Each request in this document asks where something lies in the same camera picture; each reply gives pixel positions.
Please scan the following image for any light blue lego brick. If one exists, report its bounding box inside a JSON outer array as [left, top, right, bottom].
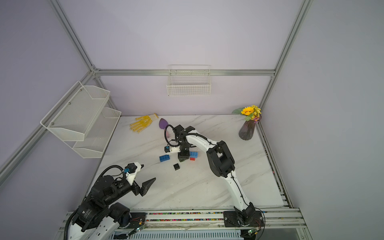
[[190, 152, 198, 159]]

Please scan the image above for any purple garden trowel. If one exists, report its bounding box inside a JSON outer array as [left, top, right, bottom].
[[159, 118, 170, 139]]

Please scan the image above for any yellow work glove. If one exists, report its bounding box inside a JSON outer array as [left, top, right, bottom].
[[130, 114, 159, 133]]

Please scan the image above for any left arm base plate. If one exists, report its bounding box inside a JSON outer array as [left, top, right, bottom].
[[126, 212, 147, 229]]

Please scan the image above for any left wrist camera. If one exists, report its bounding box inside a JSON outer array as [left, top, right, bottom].
[[124, 162, 139, 185]]

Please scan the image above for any dark blue lego brick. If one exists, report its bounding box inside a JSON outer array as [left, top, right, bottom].
[[159, 155, 170, 163]]

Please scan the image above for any white mesh shelf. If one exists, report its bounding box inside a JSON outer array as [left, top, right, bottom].
[[40, 82, 110, 142], [73, 108, 121, 159]]

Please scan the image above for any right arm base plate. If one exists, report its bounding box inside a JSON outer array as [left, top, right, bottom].
[[223, 211, 265, 228]]

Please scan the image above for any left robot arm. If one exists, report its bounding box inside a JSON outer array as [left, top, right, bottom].
[[63, 162, 156, 240]]

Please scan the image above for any white mesh upper shelf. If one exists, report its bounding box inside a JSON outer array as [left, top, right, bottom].
[[40, 82, 110, 142]]

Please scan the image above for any dark glass vase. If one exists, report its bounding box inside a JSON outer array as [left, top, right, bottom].
[[239, 120, 257, 141]]

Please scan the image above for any white wire wall basket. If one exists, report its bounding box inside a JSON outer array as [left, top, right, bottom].
[[167, 65, 212, 97]]

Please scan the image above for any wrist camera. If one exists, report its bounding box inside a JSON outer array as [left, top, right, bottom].
[[164, 145, 180, 154], [124, 162, 139, 185]]

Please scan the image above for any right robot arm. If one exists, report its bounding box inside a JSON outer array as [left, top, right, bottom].
[[167, 125, 256, 226]]

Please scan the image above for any white mesh lower shelf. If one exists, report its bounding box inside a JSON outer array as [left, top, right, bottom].
[[73, 108, 121, 159]]

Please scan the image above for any sunflower bouquet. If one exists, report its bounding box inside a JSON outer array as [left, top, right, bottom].
[[232, 105, 262, 122]]

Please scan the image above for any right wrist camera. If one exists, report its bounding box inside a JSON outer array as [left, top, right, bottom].
[[164, 145, 180, 154]]

